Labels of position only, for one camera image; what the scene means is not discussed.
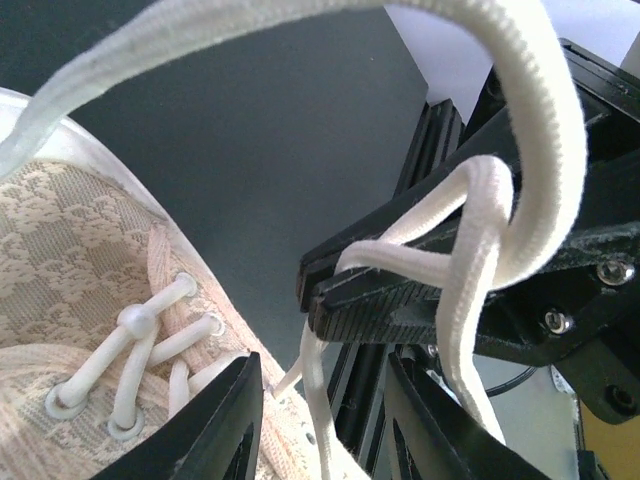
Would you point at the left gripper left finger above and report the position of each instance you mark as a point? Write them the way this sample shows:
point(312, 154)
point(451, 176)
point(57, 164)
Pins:
point(215, 436)

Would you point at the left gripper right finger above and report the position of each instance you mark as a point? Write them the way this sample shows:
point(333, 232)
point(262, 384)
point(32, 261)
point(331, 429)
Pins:
point(430, 436)

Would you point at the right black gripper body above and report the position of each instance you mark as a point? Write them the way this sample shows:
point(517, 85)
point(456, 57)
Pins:
point(609, 98)

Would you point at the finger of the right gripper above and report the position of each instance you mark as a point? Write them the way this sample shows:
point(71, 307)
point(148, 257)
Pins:
point(566, 316)
point(428, 194)

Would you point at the white shoelace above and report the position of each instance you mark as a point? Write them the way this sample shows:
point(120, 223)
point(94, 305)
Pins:
point(500, 237)

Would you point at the beige knit sneaker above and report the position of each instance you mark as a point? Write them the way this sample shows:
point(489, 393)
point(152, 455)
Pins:
point(111, 322)

